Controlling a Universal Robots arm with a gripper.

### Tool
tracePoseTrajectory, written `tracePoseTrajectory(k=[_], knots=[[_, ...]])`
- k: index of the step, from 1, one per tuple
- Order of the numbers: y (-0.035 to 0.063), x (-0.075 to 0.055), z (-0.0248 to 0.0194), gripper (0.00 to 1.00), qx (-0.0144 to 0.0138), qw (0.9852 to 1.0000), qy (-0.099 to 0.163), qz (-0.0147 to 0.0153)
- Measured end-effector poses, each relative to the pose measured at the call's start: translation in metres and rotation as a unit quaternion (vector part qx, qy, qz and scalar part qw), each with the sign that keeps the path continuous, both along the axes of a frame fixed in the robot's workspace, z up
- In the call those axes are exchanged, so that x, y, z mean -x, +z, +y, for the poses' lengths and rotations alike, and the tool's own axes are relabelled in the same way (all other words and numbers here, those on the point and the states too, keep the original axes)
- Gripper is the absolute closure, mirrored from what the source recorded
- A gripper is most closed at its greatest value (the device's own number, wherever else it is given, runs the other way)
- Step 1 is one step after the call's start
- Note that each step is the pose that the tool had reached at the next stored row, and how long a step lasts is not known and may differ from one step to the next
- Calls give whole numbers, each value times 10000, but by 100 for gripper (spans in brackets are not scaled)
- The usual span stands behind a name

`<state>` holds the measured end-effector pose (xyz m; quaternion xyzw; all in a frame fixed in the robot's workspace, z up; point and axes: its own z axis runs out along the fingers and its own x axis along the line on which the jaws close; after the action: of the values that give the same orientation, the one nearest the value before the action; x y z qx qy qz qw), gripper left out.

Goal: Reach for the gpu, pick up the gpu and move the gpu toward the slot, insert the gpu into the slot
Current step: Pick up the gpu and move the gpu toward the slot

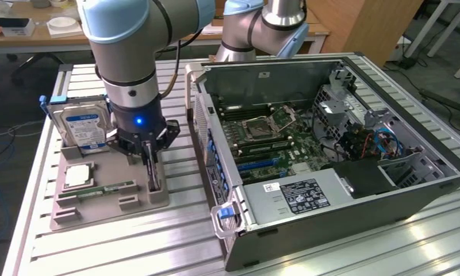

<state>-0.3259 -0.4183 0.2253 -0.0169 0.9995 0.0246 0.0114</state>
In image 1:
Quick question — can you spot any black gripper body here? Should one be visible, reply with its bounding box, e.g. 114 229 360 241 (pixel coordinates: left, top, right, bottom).
105 100 181 167

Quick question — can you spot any blue expansion slot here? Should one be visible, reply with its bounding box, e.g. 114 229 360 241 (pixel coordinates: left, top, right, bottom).
234 156 277 171

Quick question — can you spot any hard disk with blue label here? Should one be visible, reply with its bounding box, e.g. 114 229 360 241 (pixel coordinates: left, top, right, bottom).
46 95 113 154

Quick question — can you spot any silver CPU chip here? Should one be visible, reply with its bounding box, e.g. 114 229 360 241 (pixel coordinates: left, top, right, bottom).
62 162 97 191

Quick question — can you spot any green RAM stick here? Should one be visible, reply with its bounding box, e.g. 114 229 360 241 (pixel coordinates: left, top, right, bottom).
57 181 136 199

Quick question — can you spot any grey parts rack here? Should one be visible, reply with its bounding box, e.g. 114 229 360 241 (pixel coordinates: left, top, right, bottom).
48 140 170 232

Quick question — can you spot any CPU socket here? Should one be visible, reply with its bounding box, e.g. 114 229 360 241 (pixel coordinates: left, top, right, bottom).
240 114 289 143

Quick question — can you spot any installed RAM stick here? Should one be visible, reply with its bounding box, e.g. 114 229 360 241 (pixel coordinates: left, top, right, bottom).
233 139 293 156

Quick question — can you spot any black chair base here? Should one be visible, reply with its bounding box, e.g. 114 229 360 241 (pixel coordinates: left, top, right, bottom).
6 52 64 85

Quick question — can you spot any metal socket cover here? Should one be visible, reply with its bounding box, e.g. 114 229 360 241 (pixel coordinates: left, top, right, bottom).
266 104 297 133

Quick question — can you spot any white square box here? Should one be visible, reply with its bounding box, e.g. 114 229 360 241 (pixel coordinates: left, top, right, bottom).
45 16 84 39

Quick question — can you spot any green motherboard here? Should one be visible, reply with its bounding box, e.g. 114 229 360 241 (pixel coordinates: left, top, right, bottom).
213 100 335 185

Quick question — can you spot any wooden desk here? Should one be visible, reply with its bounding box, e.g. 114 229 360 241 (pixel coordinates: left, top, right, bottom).
0 0 331 55

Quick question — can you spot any white box with black lid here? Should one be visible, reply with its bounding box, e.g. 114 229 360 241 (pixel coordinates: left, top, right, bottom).
0 18 36 37

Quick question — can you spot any grey power supply unit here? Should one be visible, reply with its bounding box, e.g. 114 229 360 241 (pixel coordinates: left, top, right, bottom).
242 168 355 225

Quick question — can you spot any metal disk bay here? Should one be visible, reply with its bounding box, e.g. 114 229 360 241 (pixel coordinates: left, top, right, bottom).
312 68 372 130

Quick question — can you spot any black open PC case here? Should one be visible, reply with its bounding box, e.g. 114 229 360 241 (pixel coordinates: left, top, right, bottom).
184 55 460 273

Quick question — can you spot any wooden cabinet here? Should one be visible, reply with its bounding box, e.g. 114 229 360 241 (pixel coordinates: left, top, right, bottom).
320 0 425 62

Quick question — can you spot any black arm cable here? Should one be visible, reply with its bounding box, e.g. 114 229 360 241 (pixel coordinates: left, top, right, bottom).
152 22 216 100

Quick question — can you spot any blue disk carrier bracket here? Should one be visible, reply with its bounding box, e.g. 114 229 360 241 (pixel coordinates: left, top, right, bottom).
37 94 69 116

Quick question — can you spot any blue wire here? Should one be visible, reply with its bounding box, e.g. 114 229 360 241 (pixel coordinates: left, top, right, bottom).
372 128 404 159

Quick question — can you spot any white desk frame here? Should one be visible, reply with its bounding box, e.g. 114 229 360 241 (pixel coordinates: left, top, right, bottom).
401 0 460 79

